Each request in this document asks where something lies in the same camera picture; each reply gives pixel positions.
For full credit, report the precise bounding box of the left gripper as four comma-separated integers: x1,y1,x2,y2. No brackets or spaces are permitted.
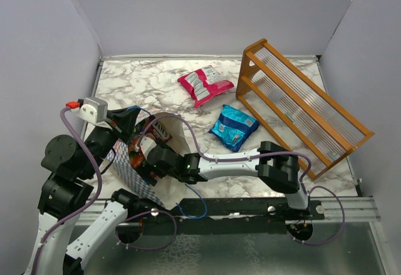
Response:
81,105,143,177

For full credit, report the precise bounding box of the orange snack bag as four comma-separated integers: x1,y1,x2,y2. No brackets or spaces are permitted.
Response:
128,151,146,170

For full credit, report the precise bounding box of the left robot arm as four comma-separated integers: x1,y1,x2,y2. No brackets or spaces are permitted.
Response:
25,101,140,274

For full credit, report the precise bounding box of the blue checkered paper bag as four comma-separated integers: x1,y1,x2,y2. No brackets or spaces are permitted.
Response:
107,112,205,210

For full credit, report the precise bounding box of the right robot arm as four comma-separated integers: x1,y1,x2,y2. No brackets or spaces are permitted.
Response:
134,137,311,219

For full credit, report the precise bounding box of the wooden shelf rack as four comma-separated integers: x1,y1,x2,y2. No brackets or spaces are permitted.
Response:
236,39,374,180

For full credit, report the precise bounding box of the blue snack bag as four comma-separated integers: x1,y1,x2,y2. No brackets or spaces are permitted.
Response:
209,105,260,152

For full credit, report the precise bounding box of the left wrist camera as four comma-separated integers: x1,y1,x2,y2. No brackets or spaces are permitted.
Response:
66,97,111,128

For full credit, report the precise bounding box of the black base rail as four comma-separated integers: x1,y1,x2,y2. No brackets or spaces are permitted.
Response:
115,195,325,237

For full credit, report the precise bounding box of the pink snack bag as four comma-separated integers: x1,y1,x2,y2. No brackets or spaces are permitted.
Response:
177,65,234,108

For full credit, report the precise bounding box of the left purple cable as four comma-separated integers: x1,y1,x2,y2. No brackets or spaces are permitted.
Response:
31,107,103,272

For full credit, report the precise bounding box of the purple Fox's candy bag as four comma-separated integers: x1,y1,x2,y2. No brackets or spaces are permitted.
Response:
131,115,172,143

